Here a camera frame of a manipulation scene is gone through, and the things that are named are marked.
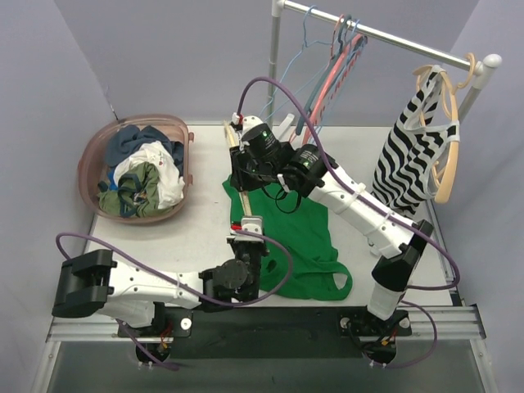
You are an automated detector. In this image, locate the cream yellow hanger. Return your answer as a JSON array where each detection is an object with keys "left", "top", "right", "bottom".
[{"left": 223, "top": 120, "right": 252, "bottom": 215}]

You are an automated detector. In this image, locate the green tank top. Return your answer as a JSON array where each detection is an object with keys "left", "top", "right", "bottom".
[{"left": 247, "top": 184, "right": 353, "bottom": 301}]

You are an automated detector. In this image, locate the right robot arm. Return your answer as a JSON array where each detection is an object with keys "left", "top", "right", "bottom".
[{"left": 230, "top": 116, "right": 433, "bottom": 334}]

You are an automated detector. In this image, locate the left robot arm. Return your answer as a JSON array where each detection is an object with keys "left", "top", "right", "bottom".
[{"left": 52, "top": 236, "right": 267, "bottom": 337}]

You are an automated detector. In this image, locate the teal hanger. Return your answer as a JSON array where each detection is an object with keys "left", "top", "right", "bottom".
[{"left": 292, "top": 15, "right": 365, "bottom": 136}]

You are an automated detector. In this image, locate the pink hanger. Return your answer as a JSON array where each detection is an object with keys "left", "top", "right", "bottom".
[{"left": 302, "top": 16, "right": 369, "bottom": 136}]

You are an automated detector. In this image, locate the striped black white tank top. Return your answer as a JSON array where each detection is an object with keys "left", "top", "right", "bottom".
[{"left": 372, "top": 65, "right": 460, "bottom": 218}]

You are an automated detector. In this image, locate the orange hanger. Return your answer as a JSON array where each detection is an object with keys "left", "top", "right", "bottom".
[{"left": 412, "top": 52, "right": 478, "bottom": 205}]

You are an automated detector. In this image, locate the pile of clothes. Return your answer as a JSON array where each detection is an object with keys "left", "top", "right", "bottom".
[{"left": 97, "top": 124, "right": 185, "bottom": 219}]

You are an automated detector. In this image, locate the pink laundry basket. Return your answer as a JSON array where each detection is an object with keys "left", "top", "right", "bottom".
[{"left": 77, "top": 114, "right": 194, "bottom": 225}]

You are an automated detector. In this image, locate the white clothes rack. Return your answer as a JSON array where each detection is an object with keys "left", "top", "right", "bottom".
[{"left": 269, "top": 1, "right": 503, "bottom": 120}]

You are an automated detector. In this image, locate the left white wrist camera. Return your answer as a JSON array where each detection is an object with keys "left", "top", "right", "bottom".
[{"left": 230, "top": 215, "right": 264, "bottom": 235}]

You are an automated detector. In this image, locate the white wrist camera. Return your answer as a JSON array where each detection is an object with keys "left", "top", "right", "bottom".
[
  {"left": 230, "top": 215, "right": 264, "bottom": 235},
  {"left": 229, "top": 112, "right": 263, "bottom": 141}
]

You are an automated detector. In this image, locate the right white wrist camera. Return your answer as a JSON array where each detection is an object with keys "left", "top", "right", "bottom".
[{"left": 229, "top": 112, "right": 263, "bottom": 141}]

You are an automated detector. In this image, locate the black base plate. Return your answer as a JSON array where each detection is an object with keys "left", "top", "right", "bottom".
[{"left": 130, "top": 306, "right": 411, "bottom": 360}]

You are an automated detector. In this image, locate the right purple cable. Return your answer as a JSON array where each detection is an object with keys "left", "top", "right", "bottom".
[{"left": 236, "top": 76, "right": 462, "bottom": 291}]

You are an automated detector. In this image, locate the light blue wire hanger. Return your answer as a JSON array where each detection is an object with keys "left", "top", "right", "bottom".
[{"left": 257, "top": 5, "right": 364, "bottom": 120}]

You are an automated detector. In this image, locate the aluminium rail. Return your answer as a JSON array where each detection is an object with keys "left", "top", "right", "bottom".
[{"left": 400, "top": 305, "right": 486, "bottom": 341}]

